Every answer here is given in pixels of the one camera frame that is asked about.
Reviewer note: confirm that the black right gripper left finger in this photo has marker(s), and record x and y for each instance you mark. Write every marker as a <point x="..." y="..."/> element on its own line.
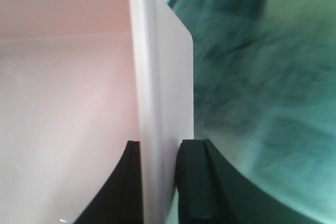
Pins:
<point x="120" y="200"/>

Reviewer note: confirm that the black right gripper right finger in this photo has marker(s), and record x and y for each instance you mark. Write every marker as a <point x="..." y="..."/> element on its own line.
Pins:
<point x="273" y="181"/>

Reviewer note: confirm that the pink plastic bin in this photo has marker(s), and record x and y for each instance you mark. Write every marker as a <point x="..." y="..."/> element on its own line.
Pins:
<point x="79" y="79"/>

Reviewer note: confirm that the green circular conveyor belt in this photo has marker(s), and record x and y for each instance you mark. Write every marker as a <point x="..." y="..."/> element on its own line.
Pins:
<point x="262" y="69"/>

